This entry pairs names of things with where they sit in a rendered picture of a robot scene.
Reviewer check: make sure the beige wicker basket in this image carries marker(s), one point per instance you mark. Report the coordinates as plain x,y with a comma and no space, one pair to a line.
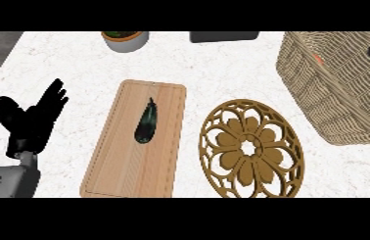
328,87

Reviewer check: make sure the dark grey flat appliance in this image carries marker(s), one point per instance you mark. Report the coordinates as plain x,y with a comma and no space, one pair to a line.
225,36

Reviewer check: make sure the round gold openwork placemat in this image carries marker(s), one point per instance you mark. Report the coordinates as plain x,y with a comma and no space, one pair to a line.
239,173

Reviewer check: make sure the grey plant pot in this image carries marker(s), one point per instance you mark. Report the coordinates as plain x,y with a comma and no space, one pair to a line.
126,41

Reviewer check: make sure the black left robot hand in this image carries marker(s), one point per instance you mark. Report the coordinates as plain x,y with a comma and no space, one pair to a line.
36,124

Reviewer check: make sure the pale wooden cutting board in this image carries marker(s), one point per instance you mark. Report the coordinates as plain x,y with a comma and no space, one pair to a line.
139,142

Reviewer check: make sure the orange item in basket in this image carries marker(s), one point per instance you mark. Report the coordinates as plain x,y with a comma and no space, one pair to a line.
317,59

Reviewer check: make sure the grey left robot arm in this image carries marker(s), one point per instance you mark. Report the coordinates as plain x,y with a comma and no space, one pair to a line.
20,177

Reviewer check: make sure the dark green squash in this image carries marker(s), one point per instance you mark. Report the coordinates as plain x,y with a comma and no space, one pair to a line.
146,124

